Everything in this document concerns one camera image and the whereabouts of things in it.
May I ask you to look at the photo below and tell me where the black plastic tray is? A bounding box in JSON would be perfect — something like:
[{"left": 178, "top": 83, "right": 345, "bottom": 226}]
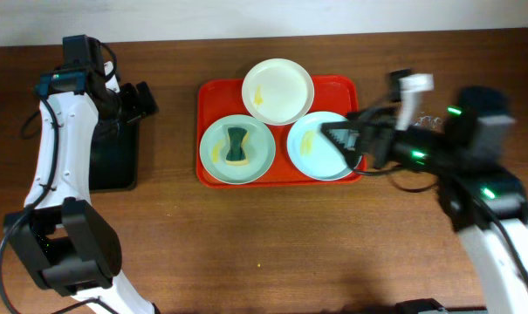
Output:
[{"left": 89, "top": 119, "right": 139, "bottom": 193}]

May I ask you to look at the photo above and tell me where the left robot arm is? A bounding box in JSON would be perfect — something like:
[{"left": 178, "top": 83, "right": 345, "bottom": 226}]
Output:
[{"left": 1, "top": 35, "right": 158, "bottom": 313}]

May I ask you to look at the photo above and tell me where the light blue plate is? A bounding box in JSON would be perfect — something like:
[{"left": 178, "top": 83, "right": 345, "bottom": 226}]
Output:
[{"left": 286, "top": 112, "right": 353, "bottom": 181}]

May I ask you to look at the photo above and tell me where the pale green plate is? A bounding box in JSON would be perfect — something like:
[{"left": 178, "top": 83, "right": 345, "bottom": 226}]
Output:
[{"left": 198, "top": 114, "right": 276, "bottom": 185}]

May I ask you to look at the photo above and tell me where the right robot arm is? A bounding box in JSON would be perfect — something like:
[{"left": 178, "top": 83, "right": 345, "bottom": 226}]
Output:
[{"left": 319, "top": 85, "right": 528, "bottom": 313}]

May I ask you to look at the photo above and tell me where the green and yellow sponge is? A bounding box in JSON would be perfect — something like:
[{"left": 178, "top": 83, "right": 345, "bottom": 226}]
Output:
[{"left": 225, "top": 126, "right": 248, "bottom": 166}]

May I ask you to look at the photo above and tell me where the white plate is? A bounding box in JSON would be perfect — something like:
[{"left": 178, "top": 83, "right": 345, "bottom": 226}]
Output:
[{"left": 241, "top": 58, "right": 315, "bottom": 126}]

